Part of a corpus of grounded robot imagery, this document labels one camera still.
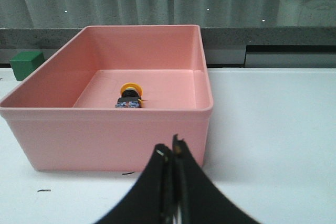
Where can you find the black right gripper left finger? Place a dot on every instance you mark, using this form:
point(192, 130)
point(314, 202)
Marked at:
point(150, 200)

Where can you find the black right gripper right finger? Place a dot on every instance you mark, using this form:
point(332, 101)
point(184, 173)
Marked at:
point(199, 199)

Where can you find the yellow push button switch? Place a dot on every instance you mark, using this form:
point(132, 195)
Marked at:
point(130, 96)

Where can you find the pink plastic bin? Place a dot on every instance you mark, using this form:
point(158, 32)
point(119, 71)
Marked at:
point(63, 115)

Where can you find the green cube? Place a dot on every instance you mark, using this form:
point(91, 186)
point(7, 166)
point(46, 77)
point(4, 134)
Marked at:
point(26, 62)

